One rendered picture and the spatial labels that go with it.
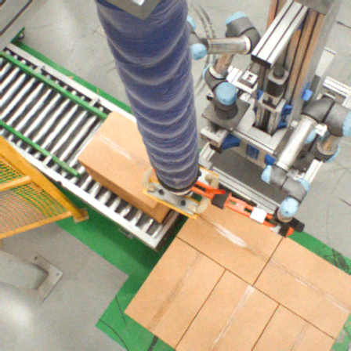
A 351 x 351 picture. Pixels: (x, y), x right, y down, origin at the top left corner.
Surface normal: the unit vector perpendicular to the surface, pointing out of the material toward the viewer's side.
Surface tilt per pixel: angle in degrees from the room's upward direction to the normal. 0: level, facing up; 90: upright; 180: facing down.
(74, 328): 0
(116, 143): 0
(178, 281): 0
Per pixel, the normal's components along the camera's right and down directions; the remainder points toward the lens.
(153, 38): 0.26, 0.81
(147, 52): 0.03, 0.85
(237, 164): -0.07, -0.34
